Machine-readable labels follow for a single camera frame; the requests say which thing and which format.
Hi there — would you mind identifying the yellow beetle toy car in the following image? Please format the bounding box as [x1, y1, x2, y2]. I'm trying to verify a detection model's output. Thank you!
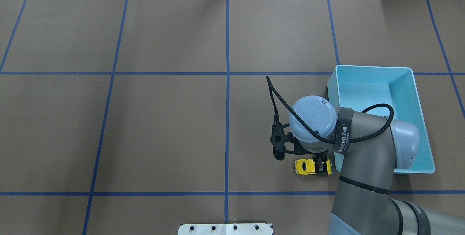
[293, 159, 317, 175]

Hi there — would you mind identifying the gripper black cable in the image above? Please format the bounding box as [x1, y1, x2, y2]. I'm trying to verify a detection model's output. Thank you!
[266, 76, 395, 145]

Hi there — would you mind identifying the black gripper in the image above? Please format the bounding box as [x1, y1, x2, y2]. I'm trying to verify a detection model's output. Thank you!
[270, 125, 328, 177]

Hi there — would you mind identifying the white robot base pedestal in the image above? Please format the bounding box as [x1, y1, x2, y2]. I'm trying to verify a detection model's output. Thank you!
[177, 223, 274, 235]

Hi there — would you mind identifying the light blue plastic bin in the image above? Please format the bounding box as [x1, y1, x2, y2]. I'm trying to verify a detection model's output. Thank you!
[327, 64, 436, 174]

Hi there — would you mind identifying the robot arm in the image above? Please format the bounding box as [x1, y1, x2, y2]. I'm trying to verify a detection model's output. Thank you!
[270, 94, 464, 235]

